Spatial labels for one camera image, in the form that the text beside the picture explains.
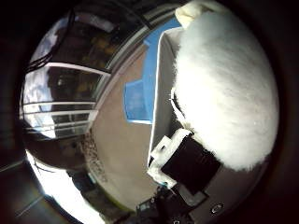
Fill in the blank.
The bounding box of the grey fabric container box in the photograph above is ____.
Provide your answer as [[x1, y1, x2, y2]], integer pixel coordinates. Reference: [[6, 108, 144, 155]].
[[147, 27, 194, 166]]

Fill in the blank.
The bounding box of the blue floor mat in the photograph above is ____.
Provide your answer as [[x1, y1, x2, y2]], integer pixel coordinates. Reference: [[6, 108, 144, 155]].
[[123, 77, 148, 124]]

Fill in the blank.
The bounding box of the black cable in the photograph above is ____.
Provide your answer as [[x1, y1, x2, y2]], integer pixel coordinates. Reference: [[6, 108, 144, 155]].
[[27, 8, 78, 73]]

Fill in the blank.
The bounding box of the white bunny plush toy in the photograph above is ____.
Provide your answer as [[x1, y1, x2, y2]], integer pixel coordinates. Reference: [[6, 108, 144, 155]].
[[170, 1, 279, 172]]

